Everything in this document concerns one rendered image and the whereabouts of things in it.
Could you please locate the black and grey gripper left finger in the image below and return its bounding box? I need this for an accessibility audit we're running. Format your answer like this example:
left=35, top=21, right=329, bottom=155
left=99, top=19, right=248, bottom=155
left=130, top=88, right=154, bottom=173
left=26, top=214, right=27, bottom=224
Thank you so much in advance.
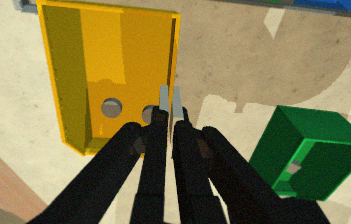
left=25, top=85, right=170, bottom=224

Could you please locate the dark grey metal shelf rack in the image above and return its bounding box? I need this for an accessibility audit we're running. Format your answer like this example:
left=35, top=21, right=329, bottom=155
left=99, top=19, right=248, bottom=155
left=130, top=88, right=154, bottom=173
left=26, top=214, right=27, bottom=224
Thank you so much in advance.
left=12, top=0, right=351, bottom=18

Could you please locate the yellow bin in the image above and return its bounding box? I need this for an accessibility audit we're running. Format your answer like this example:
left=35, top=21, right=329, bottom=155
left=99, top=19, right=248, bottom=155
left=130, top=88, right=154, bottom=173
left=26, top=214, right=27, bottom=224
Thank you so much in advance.
left=36, top=0, right=181, bottom=156

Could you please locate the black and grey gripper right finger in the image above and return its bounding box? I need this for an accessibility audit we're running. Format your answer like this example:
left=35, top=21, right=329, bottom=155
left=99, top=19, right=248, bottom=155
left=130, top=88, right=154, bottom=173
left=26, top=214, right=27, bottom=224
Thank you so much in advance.
left=169, top=86, right=307, bottom=224

